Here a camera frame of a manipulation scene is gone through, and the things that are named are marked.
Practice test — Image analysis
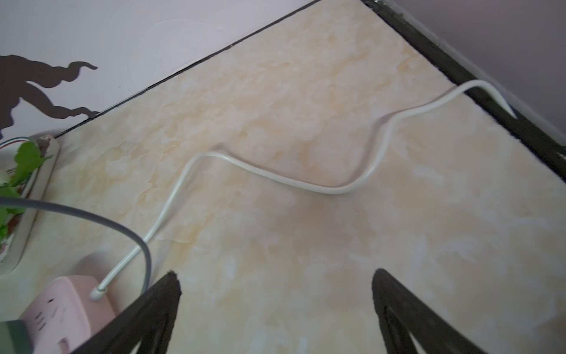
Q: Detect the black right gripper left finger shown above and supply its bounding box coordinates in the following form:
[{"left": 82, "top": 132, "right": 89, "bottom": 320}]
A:
[{"left": 74, "top": 271, "right": 181, "bottom": 353}]

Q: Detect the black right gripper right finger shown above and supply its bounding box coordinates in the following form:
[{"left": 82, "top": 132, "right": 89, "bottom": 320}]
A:
[{"left": 371, "top": 268, "right": 484, "bottom": 353}]

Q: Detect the dark grey charging cable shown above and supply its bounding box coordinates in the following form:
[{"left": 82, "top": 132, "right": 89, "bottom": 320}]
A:
[{"left": 0, "top": 196, "right": 153, "bottom": 295}]

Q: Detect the pink power strip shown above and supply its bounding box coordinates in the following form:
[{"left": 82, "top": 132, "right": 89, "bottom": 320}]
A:
[{"left": 20, "top": 275, "right": 116, "bottom": 353}]

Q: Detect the floral rectangular tray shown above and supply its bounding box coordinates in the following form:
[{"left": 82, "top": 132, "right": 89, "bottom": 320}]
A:
[{"left": 1, "top": 136, "right": 60, "bottom": 275}]

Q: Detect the toy bok choy vegetable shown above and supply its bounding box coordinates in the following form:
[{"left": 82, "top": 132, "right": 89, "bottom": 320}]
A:
[{"left": 1, "top": 137, "right": 52, "bottom": 253}]

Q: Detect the floral ceramic plate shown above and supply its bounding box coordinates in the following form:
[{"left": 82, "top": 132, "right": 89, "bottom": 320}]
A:
[{"left": 1, "top": 137, "right": 35, "bottom": 185}]

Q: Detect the white power strip cord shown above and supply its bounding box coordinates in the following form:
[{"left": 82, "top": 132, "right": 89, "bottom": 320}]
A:
[{"left": 89, "top": 79, "right": 517, "bottom": 302}]

